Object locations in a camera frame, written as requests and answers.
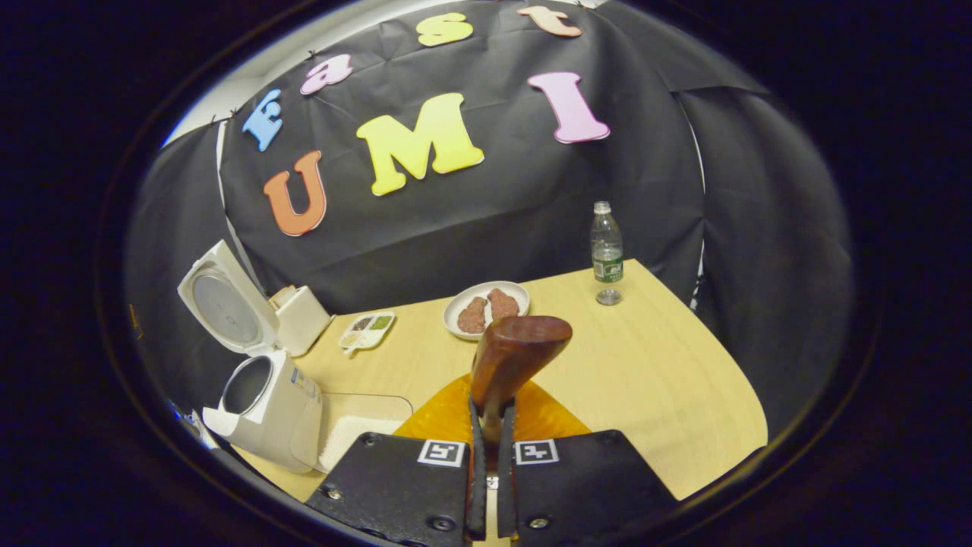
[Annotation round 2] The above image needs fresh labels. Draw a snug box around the brown meat piece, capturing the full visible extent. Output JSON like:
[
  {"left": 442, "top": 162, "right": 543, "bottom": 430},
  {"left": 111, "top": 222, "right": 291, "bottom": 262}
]
[
  {"left": 457, "top": 296, "right": 489, "bottom": 335},
  {"left": 487, "top": 288, "right": 521, "bottom": 321}
]

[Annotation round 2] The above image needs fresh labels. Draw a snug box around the white divided condiment dish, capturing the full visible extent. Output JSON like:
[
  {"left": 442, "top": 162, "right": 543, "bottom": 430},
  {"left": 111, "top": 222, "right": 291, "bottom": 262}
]
[{"left": 337, "top": 311, "right": 398, "bottom": 356}]

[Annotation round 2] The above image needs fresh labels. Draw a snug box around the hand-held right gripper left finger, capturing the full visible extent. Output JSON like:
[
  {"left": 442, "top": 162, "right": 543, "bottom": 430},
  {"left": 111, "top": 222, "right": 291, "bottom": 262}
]
[{"left": 304, "top": 372, "right": 488, "bottom": 547}]

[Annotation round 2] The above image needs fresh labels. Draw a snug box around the wooden spoon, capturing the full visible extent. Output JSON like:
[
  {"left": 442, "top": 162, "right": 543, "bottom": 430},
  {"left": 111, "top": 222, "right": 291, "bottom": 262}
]
[{"left": 470, "top": 315, "right": 574, "bottom": 451}]

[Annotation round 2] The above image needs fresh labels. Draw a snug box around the black backdrop cloth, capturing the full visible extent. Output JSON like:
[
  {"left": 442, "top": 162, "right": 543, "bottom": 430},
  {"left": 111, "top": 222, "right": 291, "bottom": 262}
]
[{"left": 125, "top": 0, "right": 855, "bottom": 434}]

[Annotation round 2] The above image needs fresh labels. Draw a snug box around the white round plate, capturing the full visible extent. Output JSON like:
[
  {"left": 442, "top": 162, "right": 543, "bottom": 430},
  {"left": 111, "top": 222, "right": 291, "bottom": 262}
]
[{"left": 442, "top": 280, "right": 532, "bottom": 341}]

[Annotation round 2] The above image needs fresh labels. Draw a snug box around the white rice cooker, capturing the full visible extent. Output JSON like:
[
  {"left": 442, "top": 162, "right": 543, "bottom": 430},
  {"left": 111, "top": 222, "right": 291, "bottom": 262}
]
[{"left": 176, "top": 239, "right": 325, "bottom": 475}]

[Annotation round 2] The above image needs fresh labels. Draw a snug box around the clear plastic water bottle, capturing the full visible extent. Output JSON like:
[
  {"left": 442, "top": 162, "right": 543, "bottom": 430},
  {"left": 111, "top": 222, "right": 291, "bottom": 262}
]
[{"left": 590, "top": 201, "right": 626, "bottom": 307}]

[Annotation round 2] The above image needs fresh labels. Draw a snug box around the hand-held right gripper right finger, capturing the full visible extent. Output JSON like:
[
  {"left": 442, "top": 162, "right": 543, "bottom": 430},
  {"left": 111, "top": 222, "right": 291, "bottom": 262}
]
[{"left": 497, "top": 378, "right": 679, "bottom": 547}]

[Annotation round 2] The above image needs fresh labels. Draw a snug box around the white toaster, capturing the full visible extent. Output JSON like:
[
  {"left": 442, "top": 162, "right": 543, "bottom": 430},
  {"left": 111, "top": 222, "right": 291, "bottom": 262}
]
[{"left": 269, "top": 285, "right": 335, "bottom": 358}]

